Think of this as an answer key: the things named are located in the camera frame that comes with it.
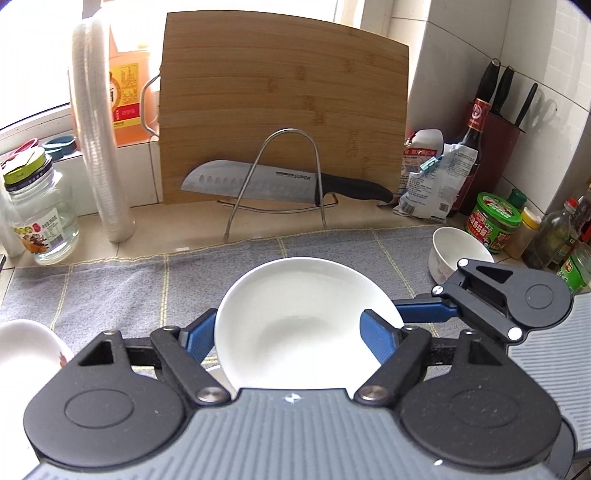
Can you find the clear cling film roll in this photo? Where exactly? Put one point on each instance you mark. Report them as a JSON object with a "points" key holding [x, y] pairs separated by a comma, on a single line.
{"points": [[101, 161]]}

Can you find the green-labelled bottle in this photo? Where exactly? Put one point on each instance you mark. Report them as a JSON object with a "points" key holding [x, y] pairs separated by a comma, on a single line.
{"points": [[577, 272]]}

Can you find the dark olive glass bottle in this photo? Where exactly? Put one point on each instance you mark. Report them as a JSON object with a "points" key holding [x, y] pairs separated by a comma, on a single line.
{"points": [[549, 235]]}

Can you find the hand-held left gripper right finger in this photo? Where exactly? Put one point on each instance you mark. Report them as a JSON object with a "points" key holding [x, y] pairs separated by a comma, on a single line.
{"points": [[376, 339]]}

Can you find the small red dish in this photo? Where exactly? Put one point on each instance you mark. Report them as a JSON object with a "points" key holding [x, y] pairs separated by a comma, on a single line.
{"points": [[21, 148]]}

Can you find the glass jar with yellow label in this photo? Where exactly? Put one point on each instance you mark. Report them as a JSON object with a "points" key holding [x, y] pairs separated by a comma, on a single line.
{"points": [[41, 217]]}

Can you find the grey and blue checked towel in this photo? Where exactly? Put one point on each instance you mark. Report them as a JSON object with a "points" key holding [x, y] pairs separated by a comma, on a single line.
{"points": [[138, 286]]}

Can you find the red-capped sauce bottle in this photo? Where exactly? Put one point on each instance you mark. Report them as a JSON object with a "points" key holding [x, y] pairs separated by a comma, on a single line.
{"points": [[581, 212]]}

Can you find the white bowl with pink flowers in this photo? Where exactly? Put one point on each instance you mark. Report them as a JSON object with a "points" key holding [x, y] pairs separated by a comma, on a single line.
{"points": [[452, 249], [300, 314]]}

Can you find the yellow-capped seasoning bottle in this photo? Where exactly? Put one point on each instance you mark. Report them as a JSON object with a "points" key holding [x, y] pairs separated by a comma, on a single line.
{"points": [[526, 230]]}

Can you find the blue bag clip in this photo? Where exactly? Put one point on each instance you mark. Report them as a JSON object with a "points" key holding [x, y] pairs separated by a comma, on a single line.
{"points": [[429, 167]]}

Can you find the white bag with red label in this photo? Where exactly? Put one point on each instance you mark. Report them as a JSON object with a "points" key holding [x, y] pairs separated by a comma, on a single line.
{"points": [[425, 141]]}

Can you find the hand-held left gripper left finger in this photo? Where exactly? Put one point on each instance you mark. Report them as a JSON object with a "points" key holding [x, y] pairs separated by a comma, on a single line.
{"points": [[198, 334]]}

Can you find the white fruit-print plate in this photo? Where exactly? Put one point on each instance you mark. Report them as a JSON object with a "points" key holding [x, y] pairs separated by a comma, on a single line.
{"points": [[27, 346]]}

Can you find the bamboo cutting board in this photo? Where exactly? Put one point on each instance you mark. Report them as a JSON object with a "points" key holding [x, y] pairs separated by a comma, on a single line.
{"points": [[277, 92]]}

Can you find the jar with green lid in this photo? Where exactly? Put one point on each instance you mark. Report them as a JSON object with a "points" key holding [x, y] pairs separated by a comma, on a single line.
{"points": [[491, 221]]}

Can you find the dark soy sauce bottle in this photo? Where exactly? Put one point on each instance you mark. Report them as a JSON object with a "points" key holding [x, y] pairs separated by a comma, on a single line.
{"points": [[475, 134]]}

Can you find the dark red knife block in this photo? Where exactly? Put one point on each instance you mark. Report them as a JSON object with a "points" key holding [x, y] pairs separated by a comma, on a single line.
{"points": [[503, 161]]}

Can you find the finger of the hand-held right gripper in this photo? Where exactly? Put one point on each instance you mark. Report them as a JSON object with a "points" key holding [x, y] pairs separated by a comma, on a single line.
{"points": [[420, 310]]}

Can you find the window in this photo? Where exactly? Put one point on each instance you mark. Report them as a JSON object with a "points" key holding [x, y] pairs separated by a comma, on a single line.
{"points": [[37, 55]]}

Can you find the green-capped bottle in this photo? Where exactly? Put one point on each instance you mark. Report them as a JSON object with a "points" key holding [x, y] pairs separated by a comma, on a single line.
{"points": [[517, 198]]}

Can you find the orange oil bottle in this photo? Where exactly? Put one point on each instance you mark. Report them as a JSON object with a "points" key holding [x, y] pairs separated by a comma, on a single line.
{"points": [[129, 92]]}

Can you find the white and blue bag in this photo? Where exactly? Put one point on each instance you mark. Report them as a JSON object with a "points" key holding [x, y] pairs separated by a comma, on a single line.
{"points": [[443, 196]]}

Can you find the small teal dish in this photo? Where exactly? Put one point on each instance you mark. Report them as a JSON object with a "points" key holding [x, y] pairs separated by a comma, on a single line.
{"points": [[60, 145]]}

